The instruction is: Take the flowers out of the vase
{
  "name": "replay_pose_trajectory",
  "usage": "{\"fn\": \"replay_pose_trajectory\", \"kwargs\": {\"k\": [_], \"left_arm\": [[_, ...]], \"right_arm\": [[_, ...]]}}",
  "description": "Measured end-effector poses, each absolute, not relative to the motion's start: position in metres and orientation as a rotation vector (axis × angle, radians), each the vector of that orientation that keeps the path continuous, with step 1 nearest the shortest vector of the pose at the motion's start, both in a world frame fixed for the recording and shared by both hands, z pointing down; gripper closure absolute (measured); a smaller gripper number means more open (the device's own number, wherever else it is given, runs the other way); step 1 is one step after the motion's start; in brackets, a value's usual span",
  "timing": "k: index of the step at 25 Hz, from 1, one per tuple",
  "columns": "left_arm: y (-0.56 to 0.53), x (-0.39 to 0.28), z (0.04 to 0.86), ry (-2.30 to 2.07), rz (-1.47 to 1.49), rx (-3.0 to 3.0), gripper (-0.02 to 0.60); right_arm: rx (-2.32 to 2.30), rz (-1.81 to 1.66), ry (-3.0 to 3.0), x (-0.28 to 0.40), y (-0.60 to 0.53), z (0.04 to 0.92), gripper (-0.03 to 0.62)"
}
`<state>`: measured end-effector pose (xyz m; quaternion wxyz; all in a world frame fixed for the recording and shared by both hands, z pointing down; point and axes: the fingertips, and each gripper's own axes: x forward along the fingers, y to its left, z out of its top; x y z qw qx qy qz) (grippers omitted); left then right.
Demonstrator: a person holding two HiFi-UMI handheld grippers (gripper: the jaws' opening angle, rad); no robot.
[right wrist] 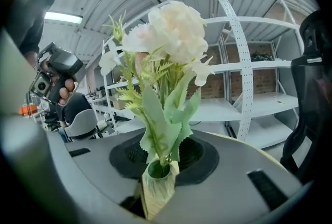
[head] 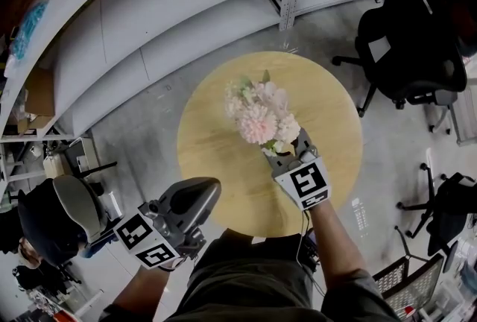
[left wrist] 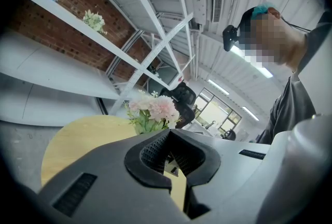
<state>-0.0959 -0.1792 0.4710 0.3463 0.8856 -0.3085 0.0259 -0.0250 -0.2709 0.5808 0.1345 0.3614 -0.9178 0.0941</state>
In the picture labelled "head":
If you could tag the black swivel chair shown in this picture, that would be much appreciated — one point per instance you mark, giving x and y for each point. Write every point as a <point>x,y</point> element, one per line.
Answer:
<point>451,208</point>

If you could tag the white metal shelf unit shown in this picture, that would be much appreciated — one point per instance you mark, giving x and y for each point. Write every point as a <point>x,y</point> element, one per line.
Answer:
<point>167,15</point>

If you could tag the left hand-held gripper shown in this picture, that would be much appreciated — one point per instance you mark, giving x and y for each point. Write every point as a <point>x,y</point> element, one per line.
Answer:
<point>164,223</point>

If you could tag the cardboard box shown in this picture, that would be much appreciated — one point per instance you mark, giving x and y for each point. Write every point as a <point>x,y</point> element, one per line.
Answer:
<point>39,97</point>

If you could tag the black office chair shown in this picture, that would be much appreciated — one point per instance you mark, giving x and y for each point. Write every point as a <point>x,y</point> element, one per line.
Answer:
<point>413,33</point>

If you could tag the round wooden table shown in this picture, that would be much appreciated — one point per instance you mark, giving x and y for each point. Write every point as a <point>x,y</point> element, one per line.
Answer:
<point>223,164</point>

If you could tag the pink flowers bouquet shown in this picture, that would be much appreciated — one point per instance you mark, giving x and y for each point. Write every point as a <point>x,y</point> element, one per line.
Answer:
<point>261,108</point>

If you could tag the blue bundle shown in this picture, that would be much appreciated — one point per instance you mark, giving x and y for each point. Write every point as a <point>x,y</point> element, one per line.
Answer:
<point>30,28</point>

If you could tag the person's left forearm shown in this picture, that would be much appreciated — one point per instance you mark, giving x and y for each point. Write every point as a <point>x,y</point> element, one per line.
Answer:
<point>141,287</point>

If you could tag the person's torso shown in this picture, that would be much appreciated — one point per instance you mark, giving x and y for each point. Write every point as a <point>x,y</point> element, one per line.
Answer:
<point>253,283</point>

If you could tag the chair with gray headrest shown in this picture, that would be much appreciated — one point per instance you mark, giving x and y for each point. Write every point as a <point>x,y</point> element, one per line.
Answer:
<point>56,220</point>

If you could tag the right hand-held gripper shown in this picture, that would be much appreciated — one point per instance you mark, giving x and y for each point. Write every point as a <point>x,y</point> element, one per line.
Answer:
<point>305,182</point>

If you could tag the person's right forearm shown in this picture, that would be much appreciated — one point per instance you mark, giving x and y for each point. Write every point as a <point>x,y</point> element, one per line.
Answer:
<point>335,242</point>

